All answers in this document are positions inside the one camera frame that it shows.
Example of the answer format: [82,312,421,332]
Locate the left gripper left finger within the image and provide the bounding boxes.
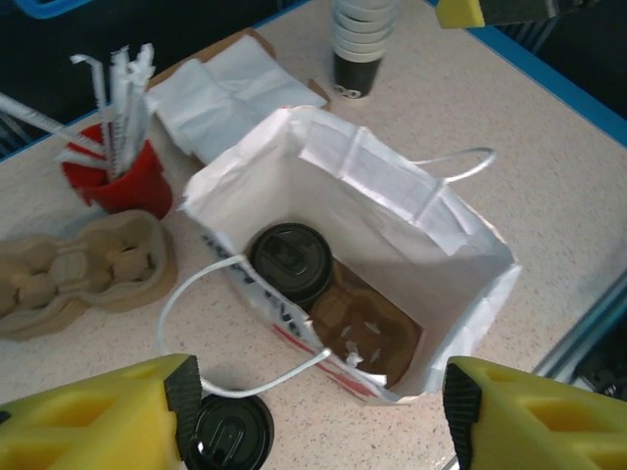
[0,352,202,470]

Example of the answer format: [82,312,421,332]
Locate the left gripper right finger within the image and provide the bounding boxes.
[443,355,627,470]

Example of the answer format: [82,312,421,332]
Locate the brown pulp cup carrier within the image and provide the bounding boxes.
[308,266,425,388]

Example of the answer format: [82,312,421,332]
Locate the black plastic cup lid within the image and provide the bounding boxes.
[249,222,335,310]

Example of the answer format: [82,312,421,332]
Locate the red white paper bag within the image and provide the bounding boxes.
[156,105,523,407]

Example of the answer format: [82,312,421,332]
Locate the black plastic lid stack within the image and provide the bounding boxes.
[183,391,276,470]

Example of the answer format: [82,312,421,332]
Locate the black paper cup white rim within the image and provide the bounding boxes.
[333,19,395,38]
[332,43,388,102]
[333,31,392,50]
[334,7,397,25]
[334,0,399,14]

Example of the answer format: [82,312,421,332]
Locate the brown pulp carrier stack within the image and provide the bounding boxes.
[0,210,177,342]

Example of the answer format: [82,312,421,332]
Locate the white napkins on brown tray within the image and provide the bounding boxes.
[146,26,335,165]

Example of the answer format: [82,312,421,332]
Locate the white paper napkin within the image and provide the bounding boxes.
[144,58,256,165]
[203,36,329,131]

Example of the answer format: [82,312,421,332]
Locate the red plastic cup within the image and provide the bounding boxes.
[61,121,175,221]

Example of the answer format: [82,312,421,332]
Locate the short wrapped white straw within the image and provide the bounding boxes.
[52,144,112,170]

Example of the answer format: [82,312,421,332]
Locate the long wrapped white straw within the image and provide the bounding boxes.
[0,90,112,158]

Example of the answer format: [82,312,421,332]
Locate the aluminium mounting rail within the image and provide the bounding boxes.
[531,273,627,393]

